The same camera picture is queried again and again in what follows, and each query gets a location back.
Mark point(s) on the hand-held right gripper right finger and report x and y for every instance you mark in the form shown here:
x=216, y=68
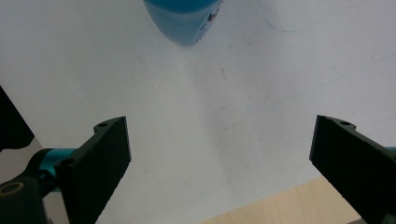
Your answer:
x=351, y=161

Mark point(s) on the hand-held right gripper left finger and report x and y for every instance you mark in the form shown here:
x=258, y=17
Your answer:
x=93, y=168

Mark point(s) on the blue plastic bottle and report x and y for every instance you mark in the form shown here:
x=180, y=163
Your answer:
x=183, y=21

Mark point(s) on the dark object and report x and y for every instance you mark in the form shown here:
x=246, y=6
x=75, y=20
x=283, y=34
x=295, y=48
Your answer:
x=12, y=124

